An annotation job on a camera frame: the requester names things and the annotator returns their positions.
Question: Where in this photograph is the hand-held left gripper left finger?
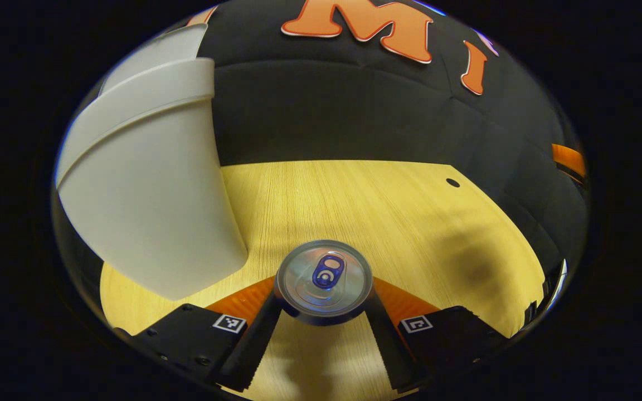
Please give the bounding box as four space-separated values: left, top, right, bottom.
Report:
115 276 283 392

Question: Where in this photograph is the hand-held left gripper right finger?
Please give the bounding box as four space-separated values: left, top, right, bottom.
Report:
363 276 511 390

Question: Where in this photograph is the blue pop can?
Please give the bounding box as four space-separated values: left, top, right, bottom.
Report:
275 239 375 326

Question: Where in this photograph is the white desktop garbage bin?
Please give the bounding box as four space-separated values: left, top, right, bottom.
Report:
55 25 249 301

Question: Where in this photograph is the wooden desktop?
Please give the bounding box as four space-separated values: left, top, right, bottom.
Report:
100 160 546 401

